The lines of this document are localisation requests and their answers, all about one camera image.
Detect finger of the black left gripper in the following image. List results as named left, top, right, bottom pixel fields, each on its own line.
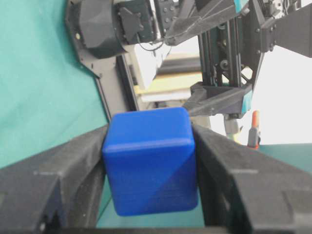
left=183, top=82, right=253, bottom=118
left=165, top=0, right=248, bottom=46

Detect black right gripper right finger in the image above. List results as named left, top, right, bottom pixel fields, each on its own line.
left=192, top=124, right=312, bottom=234

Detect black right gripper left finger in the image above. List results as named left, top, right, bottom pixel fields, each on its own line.
left=0, top=126, right=107, bottom=234

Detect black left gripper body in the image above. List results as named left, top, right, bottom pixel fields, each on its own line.
left=197, top=0, right=312, bottom=87

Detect blue cube block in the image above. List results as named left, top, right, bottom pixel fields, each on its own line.
left=102, top=107, right=198, bottom=216

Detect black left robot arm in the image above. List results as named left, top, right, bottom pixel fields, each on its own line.
left=65, top=0, right=312, bottom=118

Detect green table cloth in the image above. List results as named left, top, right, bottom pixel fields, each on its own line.
left=0, top=0, right=312, bottom=229

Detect orange handled clamp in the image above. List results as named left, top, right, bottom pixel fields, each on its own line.
left=247, top=110, right=261, bottom=149

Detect black table edge rail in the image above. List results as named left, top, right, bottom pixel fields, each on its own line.
left=92, top=53, right=141, bottom=122

